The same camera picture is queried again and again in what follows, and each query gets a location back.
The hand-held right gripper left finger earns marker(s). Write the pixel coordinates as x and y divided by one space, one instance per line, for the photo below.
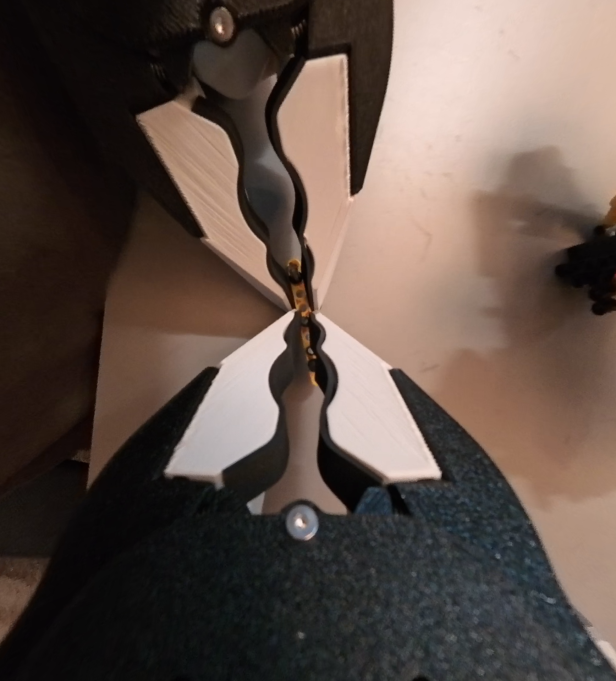
217 425

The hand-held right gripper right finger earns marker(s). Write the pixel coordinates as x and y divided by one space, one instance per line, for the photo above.
382 425

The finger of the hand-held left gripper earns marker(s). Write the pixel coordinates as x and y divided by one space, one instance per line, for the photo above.
321 149
201 175

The yellow perforated toy beam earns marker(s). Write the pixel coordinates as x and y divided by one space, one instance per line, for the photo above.
301 304

